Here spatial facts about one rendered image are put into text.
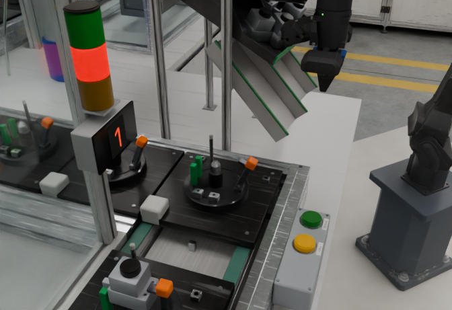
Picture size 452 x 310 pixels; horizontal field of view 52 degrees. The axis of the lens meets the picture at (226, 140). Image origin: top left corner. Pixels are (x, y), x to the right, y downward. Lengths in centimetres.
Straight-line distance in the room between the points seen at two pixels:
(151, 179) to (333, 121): 68
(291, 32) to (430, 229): 44
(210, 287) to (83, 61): 42
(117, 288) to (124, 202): 32
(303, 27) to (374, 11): 408
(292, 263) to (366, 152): 58
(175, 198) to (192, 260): 14
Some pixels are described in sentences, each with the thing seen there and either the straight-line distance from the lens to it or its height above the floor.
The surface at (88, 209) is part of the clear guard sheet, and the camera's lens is 85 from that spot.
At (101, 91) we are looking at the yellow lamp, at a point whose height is 129.
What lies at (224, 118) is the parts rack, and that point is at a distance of 113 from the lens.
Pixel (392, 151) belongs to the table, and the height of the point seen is 86.
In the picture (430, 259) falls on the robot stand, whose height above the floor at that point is 91.
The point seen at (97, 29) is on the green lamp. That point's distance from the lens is 69.
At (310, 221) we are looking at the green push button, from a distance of 95.
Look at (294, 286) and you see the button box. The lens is 85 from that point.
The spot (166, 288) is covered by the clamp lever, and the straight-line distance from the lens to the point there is 69.
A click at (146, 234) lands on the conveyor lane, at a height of 95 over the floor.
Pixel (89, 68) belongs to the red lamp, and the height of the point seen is 133.
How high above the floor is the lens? 161
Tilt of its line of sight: 33 degrees down
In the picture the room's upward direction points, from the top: straight up
